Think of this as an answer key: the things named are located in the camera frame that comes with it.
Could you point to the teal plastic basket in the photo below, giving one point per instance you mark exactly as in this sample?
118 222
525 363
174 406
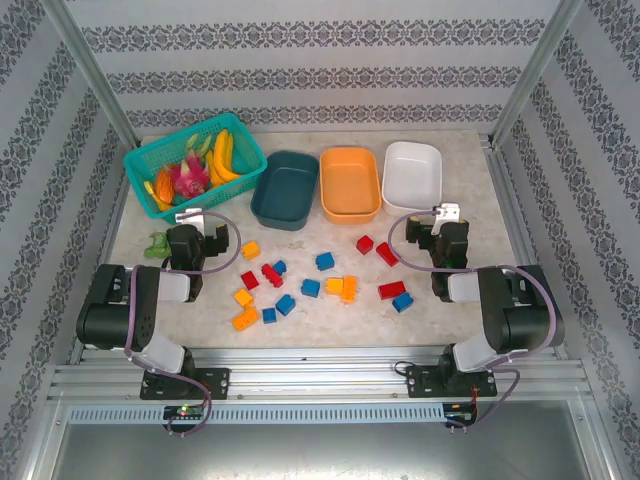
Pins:
150 165

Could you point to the yellow toy banana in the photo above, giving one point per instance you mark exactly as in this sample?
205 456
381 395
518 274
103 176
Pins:
222 150
214 172

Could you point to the orange toy fruit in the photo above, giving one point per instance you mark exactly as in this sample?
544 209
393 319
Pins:
164 185

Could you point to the orange plastic container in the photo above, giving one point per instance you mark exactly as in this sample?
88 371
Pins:
350 182

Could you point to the yellow lego brick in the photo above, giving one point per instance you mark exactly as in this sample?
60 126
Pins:
333 285
243 297
250 249

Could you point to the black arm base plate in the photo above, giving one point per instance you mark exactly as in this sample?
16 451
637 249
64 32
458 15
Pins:
215 382
425 382

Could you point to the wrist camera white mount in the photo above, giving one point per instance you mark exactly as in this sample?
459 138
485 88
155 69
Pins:
447 212
190 216

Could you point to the long red lego brick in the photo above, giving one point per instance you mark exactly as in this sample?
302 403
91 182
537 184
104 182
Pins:
391 290
271 276
387 254

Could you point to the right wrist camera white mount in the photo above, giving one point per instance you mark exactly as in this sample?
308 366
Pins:
447 212

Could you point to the long orange lego brick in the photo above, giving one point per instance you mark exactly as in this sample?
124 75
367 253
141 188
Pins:
350 289
245 318

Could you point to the grey metal panel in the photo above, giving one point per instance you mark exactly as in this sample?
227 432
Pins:
320 455

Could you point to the dark teal plastic container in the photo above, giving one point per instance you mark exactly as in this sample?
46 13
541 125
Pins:
285 192

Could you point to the aluminium frame post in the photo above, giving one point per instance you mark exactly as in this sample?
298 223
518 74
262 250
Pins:
95 75
532 75

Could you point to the white plastic container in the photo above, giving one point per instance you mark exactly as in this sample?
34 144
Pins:
412 175

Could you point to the small yellow toy fruit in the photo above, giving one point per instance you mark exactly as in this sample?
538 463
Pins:
149 187

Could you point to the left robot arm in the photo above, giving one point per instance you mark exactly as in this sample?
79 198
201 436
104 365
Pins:
115 310

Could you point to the green snack packet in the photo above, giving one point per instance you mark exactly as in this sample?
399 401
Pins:
155 247

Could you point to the pink toy dragon fruit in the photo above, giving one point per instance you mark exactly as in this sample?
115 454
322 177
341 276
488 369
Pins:
190 177

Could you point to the aluminium mounting rail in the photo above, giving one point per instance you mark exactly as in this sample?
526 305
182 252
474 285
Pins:
310 380

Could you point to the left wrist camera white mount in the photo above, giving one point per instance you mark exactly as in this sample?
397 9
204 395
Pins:
190 216

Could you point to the small circuit board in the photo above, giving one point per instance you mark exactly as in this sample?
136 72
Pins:
184 411
460 415

